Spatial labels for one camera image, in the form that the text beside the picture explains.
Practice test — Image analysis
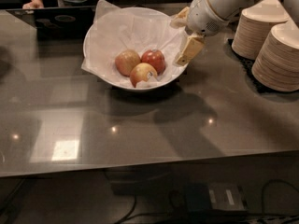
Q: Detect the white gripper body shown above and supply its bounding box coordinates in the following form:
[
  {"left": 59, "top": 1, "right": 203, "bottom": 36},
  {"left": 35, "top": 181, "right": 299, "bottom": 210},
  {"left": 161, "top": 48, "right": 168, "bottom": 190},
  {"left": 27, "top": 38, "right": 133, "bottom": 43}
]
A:
[{"left": 187, "top": 0, "right": 229, "bottom": 36}]

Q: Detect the black mat under bowls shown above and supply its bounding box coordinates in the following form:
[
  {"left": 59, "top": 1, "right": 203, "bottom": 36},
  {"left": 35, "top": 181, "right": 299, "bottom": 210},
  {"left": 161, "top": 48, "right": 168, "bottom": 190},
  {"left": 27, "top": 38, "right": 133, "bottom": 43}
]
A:
[{"left": 233, "top": 51, "right": 299, "bottom": 94}]

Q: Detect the yellow-red apple left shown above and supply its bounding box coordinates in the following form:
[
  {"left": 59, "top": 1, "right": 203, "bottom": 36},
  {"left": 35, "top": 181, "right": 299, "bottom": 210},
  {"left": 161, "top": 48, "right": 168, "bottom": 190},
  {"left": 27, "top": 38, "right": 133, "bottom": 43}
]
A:
[{"left": 115, "top": 49, "right": 141, "bottom": 77}]

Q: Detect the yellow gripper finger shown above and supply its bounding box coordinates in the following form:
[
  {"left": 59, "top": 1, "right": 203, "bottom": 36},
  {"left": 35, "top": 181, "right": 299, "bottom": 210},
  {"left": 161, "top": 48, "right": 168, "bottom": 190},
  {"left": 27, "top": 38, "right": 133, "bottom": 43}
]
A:
[
  {"left": 175, "top": 33, "right": 205, "bottom": 65},
  {"left": 170, "top": 7, "right": 190, "bottom": 28}
]

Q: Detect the front stack of paper bowls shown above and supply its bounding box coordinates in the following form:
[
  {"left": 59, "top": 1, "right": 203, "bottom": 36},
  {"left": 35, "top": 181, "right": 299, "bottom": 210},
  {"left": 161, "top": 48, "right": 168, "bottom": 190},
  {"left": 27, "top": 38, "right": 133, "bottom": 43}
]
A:
[{"left": 251, "top": 20, "right": 299, "bottom": 92}]

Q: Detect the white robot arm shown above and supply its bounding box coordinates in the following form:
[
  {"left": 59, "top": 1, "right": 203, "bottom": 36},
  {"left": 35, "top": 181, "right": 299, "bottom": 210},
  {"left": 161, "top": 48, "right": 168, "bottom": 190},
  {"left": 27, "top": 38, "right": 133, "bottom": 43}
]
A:
[{"left": 170, "top": 0, "right": 299, "bottom": 65}]

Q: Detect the black box under table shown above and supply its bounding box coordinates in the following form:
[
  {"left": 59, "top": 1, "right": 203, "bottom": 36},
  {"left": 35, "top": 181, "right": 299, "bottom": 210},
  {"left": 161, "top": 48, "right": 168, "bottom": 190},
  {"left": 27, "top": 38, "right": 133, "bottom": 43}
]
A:
[{"left": 184, "top": 182, "right": 248, "bottom": 215}]

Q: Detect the black laptop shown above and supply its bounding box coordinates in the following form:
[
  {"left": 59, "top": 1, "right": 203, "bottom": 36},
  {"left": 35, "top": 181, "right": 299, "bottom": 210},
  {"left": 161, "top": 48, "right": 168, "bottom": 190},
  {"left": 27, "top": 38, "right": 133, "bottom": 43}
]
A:
[{"left": 7, "top": 6, "right": 95, "bottom": 39}]

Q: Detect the person's hand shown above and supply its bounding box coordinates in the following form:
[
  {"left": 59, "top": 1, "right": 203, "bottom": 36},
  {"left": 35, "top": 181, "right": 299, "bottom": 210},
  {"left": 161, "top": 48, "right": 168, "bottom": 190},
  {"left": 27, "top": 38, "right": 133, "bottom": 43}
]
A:
[{"left": 22, "top": 0, "right": 44, "bottom": 9}]

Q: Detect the black cable on floor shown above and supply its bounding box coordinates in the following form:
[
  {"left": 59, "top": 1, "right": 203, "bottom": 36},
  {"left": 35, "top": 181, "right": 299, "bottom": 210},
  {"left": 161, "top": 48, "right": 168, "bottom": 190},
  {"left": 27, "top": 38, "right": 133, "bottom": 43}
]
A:
[{"left": 102, "top": 168, "right": 299, "bottom": 224}]

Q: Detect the rear stack of paper bowls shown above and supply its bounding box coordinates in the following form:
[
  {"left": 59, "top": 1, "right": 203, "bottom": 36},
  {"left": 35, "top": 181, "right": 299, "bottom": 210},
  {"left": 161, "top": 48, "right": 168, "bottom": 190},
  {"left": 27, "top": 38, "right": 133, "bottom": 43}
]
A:
[{"left": 232, "top": 0, "right": 290, "bottom": 60}]

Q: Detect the white ceramic bowl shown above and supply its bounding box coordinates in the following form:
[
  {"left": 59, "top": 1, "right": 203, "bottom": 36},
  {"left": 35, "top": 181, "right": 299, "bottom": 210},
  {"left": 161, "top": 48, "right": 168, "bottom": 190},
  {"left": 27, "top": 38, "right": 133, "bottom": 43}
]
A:
[{"left": 82, "top": 7, "right": 190, "bottom": 93}]

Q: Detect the red apple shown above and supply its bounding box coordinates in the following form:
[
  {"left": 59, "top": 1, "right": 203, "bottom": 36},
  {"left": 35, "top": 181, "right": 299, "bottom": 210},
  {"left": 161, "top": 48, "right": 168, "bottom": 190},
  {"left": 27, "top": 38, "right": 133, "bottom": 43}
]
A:
[{"left": 141, "top": 49, "right": 165, "bottom": 74}]

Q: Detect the white paper liner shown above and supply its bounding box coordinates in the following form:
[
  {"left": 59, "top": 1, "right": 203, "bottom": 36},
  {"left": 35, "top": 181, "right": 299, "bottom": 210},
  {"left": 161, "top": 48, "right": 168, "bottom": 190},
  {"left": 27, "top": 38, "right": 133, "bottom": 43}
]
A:
[{"left": 80, "top": 0, "right": 189, "bottom": 90}]

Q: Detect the stack of paper bowls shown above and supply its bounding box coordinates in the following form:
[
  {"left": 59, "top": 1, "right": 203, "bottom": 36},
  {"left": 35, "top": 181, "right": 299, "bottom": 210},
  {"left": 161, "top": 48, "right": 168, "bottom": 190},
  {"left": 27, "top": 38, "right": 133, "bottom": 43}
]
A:
[
  {"left": 232, "top": 0, "right": 290, "bottom": 60},
  {"left": 251, "top": 20, "right": 299, "bottom": 92}
]

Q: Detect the yellow-red apple with sticker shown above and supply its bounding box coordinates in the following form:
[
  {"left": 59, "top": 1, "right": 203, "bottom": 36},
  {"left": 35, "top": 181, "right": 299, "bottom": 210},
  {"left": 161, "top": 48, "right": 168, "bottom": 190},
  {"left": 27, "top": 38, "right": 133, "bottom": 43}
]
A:
[{"left": 130, "top": 63, "right": 158, "bottom": 87}]

